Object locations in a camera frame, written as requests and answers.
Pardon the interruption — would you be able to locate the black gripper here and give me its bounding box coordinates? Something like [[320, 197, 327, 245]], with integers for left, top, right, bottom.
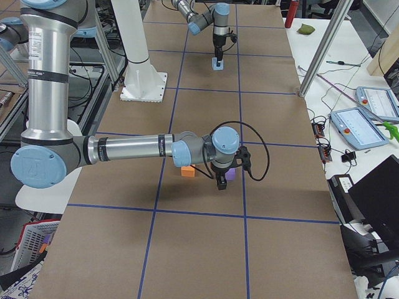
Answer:
[[213, 34, 226, 67], [211, 164, 231, 190]]

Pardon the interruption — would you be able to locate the light blue foam block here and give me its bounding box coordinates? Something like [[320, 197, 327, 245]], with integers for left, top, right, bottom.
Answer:
[[211, 57, 224, 70]]

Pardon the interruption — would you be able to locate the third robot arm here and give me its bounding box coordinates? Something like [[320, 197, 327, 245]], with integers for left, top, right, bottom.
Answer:
[[1, 17, 29, 58]]

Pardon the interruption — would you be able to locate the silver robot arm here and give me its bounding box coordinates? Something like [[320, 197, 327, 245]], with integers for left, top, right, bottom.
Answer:
[[11, 1, 239, 190], [161, 0, 238, 70]]

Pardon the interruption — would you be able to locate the purple foam block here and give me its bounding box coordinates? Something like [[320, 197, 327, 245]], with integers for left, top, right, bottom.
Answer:
[[225, 168, 236, 181]]

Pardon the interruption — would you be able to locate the orange foam block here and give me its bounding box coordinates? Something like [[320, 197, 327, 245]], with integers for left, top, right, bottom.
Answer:
[[180, 166, 196, 178]]

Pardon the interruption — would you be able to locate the red bottle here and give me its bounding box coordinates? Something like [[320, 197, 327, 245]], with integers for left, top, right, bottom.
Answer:
[[284, 0, 299, 29]]

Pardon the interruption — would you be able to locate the green bean bag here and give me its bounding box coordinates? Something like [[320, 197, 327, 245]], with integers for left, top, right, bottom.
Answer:
[[297, 24, 315, 36]]

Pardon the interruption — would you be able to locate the orange terminal strip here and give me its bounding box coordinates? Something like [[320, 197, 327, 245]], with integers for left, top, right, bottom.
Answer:
[[311, 121, 332, 164]]

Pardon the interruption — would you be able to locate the black box device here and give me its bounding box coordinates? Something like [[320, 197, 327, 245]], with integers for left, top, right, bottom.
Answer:
[[327, 174, 364, 223]]

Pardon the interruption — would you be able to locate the near teach pendant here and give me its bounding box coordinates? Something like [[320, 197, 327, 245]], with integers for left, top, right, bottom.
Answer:
[[330, 108, 388, 150]]

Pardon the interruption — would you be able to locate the teach pendant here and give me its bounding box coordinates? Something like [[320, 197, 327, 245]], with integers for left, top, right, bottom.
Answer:
[[330, 108, 388, 150], [355, 87, 398, 121]]

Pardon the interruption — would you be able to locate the black laptop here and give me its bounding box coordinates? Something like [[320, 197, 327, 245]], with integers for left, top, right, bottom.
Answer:
[[349, 154, 398, 247]]

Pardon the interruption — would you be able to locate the white plastic chair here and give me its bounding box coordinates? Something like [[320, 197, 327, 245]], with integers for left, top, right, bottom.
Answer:
[[10, 120, 84, 214]]

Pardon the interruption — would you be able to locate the far teach pendant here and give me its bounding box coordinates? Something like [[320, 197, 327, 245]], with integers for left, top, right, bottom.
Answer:
[[355, 87, 398, 121]]

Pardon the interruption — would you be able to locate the green plastic grabber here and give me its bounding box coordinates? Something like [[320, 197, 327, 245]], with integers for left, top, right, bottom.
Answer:
[[380, 121, 399, 141]]

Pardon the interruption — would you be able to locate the white perforated basket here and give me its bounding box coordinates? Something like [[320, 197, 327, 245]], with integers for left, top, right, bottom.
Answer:
[[11, 219, 60, 271]]

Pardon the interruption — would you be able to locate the black camera cable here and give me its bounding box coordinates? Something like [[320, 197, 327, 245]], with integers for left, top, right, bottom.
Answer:
[[201, 121, 271, 182]]

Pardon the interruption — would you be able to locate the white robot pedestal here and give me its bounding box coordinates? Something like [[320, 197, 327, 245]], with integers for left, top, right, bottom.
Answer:
[[112, 0, 168, 102]]

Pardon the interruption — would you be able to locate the aluminium frame post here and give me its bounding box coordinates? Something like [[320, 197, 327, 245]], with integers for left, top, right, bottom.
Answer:
[[298, 0, 353, 98]]

